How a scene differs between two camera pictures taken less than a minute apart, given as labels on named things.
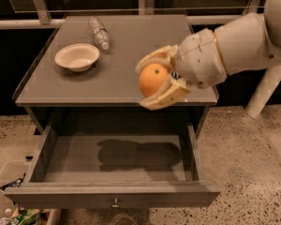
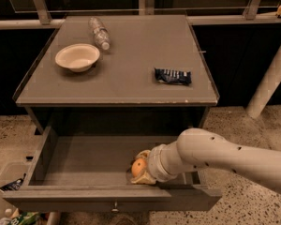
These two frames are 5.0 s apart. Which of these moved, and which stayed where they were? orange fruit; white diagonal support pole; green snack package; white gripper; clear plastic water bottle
Moved: orange fruit; white gripper
Stayed: green snack package; white diagonal support pole; clear plastic water bottle
